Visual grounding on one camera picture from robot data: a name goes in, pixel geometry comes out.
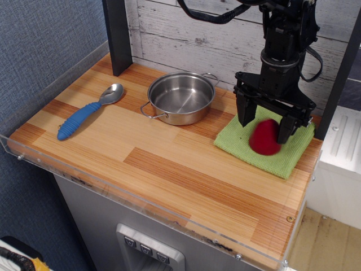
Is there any blue-handled metal spoon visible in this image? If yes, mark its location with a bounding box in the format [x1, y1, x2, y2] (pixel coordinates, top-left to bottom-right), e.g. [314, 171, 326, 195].
[57, 83, 124, 141]

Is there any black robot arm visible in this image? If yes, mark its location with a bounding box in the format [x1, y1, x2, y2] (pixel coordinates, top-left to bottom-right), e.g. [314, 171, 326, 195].
[234, 1, 322, 144]

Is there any left black vertical post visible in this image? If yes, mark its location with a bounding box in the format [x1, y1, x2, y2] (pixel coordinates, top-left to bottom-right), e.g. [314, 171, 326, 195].
[102, 0, 133, 76]

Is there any grey toy fridge cabinet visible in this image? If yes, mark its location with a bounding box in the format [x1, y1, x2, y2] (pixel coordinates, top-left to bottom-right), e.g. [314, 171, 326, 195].
[55, 176, 256, 270]

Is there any red dome-shaped object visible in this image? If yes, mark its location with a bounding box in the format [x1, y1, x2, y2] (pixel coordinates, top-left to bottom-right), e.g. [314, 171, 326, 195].
[249, 119, 281, 156]

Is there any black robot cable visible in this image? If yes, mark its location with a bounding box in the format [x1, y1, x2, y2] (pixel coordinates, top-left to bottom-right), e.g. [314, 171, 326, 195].
[176, 0, 252, 25]

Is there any right black vertical post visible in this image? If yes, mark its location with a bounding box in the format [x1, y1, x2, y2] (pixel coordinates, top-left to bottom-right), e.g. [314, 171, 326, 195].
[315, 2, 360, 140]

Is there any yellow object at corner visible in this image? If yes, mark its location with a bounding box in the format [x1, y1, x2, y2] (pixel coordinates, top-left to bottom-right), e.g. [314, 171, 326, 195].
[31, 258, 51, 271]

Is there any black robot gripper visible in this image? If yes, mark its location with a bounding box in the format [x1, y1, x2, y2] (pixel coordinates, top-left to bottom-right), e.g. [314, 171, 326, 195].
[234, 60, 316, 144]

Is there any white toy appliance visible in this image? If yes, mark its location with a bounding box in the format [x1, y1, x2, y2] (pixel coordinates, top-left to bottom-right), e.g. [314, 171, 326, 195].
[305, 106, 360, 229]

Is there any small steel pot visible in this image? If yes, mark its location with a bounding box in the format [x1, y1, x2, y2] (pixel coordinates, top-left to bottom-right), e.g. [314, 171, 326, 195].
[140, 72, 219, 126]

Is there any black vertical post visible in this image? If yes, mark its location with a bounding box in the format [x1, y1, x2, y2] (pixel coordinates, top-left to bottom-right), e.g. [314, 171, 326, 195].
[102, 0, 133, 76]
[315, 2, 360, 140]

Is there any clear acrylic table guard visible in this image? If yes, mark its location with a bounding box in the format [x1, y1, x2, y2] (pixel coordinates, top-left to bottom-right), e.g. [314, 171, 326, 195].
[1, 44, 322, 270]

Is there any green folded cloth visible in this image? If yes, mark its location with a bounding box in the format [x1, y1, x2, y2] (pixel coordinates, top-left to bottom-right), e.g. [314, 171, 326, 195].
[214, 106, 316, 179]

